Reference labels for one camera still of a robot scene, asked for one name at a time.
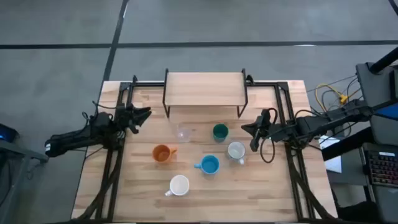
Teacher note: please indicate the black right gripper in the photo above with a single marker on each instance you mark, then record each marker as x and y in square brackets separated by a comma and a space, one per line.
[268, 127]

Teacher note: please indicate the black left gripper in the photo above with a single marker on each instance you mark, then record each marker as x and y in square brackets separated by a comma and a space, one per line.
[124, 116]

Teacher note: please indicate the orange mug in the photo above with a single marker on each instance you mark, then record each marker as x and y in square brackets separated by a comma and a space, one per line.
[160, 153]

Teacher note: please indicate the clear glass cup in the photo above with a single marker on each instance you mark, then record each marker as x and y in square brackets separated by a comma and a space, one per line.
[183, 134]

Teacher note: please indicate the light blue faceted mug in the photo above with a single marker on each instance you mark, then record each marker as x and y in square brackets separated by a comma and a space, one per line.
[210, 165]

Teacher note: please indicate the white ribbed mug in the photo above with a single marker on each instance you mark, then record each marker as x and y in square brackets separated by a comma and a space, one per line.
[179, 185]

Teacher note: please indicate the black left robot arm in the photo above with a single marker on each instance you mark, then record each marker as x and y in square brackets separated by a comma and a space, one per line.
[71, 140]

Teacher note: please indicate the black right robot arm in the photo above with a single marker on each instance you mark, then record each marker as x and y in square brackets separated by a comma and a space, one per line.
[311, 124]

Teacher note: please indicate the wooden shelf black metal legs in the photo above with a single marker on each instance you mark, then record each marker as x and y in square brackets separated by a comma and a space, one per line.
[205, 90]

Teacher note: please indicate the dark green cup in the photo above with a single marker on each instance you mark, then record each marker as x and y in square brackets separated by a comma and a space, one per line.
[220, 132]

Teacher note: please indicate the white paper sheet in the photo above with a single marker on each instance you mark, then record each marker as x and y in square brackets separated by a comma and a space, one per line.
[334, 163]

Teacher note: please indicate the dark grey desk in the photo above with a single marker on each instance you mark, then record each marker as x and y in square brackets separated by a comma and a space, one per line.
[348, 177]

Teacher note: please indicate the grey metal table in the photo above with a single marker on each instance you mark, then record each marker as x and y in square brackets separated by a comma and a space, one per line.
[18, 151]

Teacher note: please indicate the grey cabinet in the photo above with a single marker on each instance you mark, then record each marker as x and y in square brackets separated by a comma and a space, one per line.
[377, 84]

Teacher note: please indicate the black box blue light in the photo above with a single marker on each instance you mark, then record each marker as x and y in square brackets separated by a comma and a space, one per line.
[7, 134]

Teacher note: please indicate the black backlit keyboard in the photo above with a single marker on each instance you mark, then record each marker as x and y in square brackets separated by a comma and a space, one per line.
[384, 169]

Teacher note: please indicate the black pole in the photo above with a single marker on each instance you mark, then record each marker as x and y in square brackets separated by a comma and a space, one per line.
[385, 60]

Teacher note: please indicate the black metal table frame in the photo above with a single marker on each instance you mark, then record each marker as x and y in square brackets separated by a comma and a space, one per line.
[146, 84]

